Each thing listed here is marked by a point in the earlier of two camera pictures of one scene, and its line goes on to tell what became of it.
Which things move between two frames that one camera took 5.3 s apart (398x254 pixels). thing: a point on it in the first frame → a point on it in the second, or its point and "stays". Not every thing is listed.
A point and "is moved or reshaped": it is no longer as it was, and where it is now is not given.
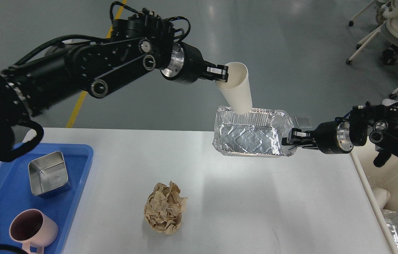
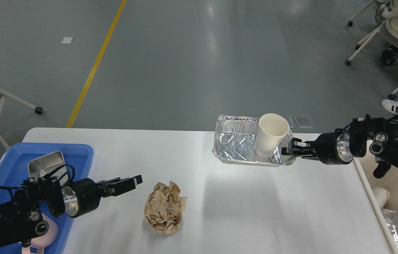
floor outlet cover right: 303,121 stays
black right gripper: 332,137 → 331,148
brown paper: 163,208 stays
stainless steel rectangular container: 47,173 stays
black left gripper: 186,65 → 82,197
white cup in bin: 382,196 stays
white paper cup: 237,90 → 273,128
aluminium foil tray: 259,132 is moved or reshaped
